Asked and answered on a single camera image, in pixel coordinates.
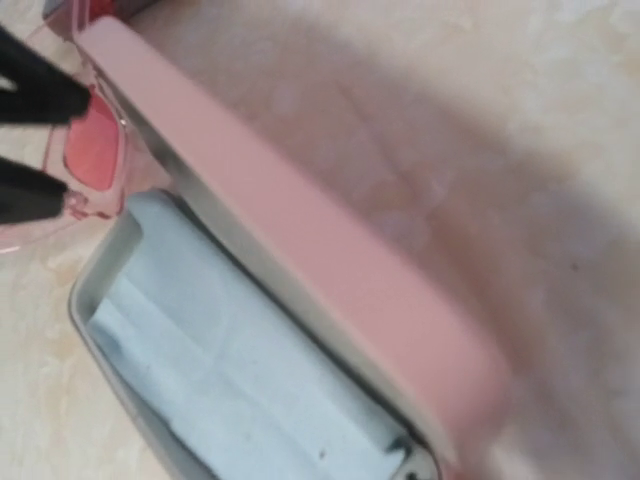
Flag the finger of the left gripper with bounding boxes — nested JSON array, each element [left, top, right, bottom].
[[1, 28, 91, 125], [0, 157, 69, 224]]

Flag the red lens sunglasses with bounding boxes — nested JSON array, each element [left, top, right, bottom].
[[0, 0, 154, 256]]

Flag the large blue cleaning cloth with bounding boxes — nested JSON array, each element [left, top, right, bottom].
[[88, 192, 408, 479]]

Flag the pink glasses case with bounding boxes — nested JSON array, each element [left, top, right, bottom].
[[74, 17, 509, 479]]

